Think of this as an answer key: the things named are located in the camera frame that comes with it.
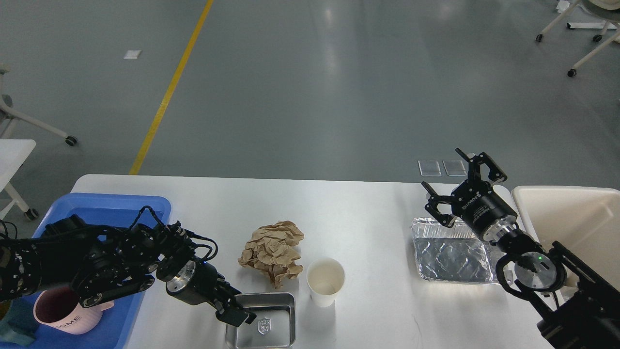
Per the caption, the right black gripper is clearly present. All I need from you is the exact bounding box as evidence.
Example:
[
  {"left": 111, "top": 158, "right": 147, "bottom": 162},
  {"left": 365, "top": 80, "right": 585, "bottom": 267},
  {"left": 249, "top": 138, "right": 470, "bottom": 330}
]
[{"left": 421, "top": 148, "right": 519, "bottom": 242}]

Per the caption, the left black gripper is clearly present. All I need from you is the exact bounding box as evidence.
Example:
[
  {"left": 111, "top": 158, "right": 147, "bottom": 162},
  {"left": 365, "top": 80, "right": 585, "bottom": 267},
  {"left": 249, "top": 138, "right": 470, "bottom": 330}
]
[{"left": 166, "top": 260, "right": 257, "bottom": 328}]

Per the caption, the square steel tray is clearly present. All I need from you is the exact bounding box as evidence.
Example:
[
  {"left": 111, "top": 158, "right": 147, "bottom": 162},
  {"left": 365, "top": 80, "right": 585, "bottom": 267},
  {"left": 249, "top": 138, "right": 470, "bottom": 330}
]
[{"left": 224, "top": 292, "right": 296, "bottom": 349}]

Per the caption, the pink ribbed mug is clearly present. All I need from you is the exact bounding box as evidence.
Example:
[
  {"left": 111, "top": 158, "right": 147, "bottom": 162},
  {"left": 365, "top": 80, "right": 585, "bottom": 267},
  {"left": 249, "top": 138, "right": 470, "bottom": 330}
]
[{"left": 32, "top": 286, "right": 114, "bottom": 335}]

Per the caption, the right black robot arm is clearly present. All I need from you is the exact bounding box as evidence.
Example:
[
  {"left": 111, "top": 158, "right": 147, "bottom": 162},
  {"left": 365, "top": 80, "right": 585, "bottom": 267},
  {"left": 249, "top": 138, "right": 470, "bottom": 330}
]
[{"left": 421, "top": 148, "right": 620, "bottom": 349}]

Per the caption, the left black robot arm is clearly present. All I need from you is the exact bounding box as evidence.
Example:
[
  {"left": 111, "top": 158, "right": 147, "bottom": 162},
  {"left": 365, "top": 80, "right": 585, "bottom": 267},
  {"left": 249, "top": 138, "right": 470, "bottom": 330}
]
[{"left": 1, "top": 215, "right": 256, "bottom": 327}]

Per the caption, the clear floor plate right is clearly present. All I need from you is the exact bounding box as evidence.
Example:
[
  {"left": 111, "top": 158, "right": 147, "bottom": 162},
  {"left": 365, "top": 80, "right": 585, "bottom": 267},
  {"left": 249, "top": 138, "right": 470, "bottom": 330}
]
[{"left": 442, "top": 160, "right": 467, "bottom": 176}]

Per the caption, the clear floor plate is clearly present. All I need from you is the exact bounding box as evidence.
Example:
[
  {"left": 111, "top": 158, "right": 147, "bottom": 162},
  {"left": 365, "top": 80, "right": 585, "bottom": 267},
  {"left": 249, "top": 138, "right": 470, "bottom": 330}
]
[
  {"left": 418, "top": 160, "right": 442, "bottom": 177},
  {"left": 442, "top": 160, "right": 467, "bottom": 176}
]

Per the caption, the clear floor plate left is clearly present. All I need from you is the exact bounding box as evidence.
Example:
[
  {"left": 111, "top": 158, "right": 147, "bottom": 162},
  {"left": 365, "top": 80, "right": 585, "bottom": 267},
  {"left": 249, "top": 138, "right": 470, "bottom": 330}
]
[{"left": 418, "top": 160, "right": 442, "bottom": 177}]

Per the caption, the aluminium foil tray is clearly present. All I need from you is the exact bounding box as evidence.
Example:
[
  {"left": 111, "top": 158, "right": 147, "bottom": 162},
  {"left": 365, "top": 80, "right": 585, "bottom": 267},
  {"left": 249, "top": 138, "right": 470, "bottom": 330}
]
[{"left": 411, "top": 217, "right": 504, "bottom": 285}]

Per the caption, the crumpled brown paper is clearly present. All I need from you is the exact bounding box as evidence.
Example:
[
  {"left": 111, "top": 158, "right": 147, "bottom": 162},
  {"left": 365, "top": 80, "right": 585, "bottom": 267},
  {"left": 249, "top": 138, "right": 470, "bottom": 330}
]
[{"left": 237, "top": 221, "right": 304, "bottom": 289}]

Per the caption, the white paper cup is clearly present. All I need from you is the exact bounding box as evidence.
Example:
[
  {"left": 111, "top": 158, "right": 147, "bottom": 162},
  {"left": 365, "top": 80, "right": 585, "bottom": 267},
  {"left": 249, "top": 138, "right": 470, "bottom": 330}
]
[{"left": 306, "top": 257, "right": 346, "bottom": 308}]

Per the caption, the beige plastic bin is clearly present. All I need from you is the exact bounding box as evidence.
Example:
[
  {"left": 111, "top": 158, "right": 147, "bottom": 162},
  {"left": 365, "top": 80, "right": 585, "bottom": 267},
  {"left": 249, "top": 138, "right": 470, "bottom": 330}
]
[{"left": 512, "top": 186, "right": 620, "bottom": 289}]

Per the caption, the blue plastic tray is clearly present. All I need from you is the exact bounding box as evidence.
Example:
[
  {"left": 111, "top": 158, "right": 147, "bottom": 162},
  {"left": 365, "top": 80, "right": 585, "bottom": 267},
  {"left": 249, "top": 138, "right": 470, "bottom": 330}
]
[{"left": 28, "top": 193, "right": 172, "bottom": 349}]

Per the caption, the teal mug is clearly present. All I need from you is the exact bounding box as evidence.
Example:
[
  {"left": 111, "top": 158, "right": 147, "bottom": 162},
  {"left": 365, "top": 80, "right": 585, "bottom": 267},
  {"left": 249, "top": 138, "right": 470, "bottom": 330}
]
[{"left": 0, "top": 299, "right": 39, "bottom": 347}]

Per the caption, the white rolling stand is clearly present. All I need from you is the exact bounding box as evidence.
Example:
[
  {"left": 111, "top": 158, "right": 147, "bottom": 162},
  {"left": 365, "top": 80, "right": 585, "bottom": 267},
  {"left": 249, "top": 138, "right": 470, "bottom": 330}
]
[{"left": 536, "top": 0, "right": 620, "bottom": 78}]

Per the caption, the white side table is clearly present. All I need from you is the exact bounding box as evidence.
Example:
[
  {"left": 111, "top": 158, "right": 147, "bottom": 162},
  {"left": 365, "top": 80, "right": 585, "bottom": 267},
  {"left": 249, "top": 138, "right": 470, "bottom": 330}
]
[{"left": 0, "top": 139, "right": 39, "bottom": 221}]

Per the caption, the white paper on floor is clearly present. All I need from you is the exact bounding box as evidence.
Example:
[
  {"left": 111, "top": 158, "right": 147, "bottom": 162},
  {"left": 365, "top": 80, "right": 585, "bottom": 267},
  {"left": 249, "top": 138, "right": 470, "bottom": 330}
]
[{"left": 123, "top": 49, "right": 142, "bottom": 60}]

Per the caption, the office chair base left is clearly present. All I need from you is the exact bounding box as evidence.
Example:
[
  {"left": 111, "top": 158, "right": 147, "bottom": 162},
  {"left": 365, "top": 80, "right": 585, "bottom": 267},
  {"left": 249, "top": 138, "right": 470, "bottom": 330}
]
[{"left": 0, "top": 63, "right": 78, "bottom": 146}]

